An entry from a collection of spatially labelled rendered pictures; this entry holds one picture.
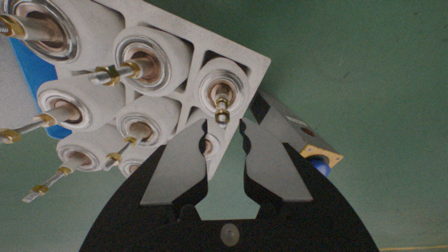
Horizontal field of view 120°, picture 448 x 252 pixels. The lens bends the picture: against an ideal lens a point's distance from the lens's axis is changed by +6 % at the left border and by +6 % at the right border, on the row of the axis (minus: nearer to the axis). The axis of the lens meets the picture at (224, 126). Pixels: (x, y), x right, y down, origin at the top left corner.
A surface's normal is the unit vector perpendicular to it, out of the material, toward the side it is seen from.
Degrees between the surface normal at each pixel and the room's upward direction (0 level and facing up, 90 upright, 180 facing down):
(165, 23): 0
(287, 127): 90
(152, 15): 0
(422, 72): 0
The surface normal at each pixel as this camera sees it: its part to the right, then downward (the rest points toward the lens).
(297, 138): -0.93, -0.29
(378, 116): 0.03, 0.52
